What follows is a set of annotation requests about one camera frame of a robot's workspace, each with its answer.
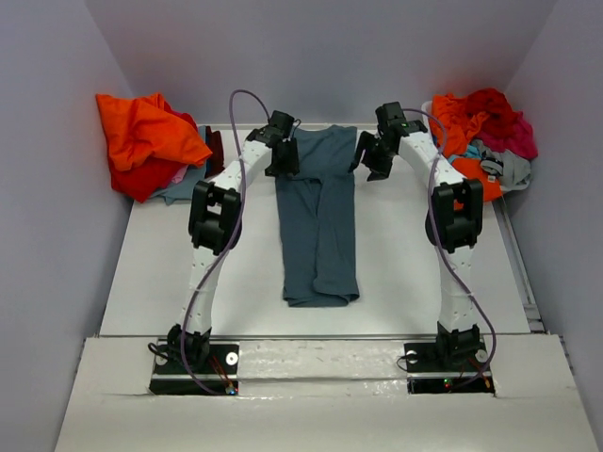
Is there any cyan crumpled t shirt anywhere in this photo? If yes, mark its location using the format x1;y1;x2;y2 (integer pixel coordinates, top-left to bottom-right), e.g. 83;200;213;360
448;145;482;164

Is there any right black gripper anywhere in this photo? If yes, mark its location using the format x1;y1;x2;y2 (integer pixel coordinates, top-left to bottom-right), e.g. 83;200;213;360
348;131;395;182

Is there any pink folded t shirt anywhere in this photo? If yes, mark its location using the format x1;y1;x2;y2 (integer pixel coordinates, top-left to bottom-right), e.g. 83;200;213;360
171;165;195;185

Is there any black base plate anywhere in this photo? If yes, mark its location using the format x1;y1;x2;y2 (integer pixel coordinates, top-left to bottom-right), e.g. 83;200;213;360
147;340;240;396
397;342;496;395

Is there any light blue folded t shirt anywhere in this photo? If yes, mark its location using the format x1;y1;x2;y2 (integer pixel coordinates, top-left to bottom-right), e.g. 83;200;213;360
151;165;206;205

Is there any dark maroon folded t shirt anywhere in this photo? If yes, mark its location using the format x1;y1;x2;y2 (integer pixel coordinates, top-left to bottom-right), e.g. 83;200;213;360
205;126;224;178

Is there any blue-grey t shirt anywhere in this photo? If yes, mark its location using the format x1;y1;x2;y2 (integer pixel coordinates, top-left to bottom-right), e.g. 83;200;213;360
275;125;360;308

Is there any red folded t shirt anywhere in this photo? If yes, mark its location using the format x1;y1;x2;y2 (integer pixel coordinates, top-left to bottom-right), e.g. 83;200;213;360
108;157;187;202

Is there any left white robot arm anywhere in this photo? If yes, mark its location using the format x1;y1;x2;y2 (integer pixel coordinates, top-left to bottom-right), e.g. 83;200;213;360
166;110;300;373

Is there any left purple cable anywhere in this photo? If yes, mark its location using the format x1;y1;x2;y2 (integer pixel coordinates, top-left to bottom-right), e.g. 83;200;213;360
181;89;274;395

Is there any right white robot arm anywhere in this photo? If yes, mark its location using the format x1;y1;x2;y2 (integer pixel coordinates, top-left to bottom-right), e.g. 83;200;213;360
350;102;485;372

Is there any red crumpled t shirt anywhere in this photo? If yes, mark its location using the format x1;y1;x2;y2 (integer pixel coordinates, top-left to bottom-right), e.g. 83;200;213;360
465;88;519;138

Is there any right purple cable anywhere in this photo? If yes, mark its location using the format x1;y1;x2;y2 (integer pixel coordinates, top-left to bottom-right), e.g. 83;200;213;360
402;108;497;390

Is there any magenta crumpled t shirt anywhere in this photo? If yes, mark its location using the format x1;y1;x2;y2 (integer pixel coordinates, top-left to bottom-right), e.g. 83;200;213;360
477;112;539;161

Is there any orange folded t shirt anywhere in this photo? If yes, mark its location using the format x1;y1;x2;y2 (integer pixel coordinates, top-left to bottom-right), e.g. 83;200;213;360
95;93;212;172

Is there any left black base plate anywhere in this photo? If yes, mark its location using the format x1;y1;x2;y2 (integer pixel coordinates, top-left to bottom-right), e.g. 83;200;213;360
147;340;240;396

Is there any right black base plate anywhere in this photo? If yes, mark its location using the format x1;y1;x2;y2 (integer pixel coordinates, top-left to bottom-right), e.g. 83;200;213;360
397;342;496;395

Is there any purple cable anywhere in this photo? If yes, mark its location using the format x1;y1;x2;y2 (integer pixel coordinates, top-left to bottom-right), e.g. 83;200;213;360
181;89;274;395
402;108;497;390

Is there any grey crumpled t shirt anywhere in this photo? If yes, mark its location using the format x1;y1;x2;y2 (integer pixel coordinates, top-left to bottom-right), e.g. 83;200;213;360
470;139;531;192

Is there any orange crumpled t shirt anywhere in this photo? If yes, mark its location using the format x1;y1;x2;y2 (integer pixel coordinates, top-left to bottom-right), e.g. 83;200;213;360
429;94;503;202

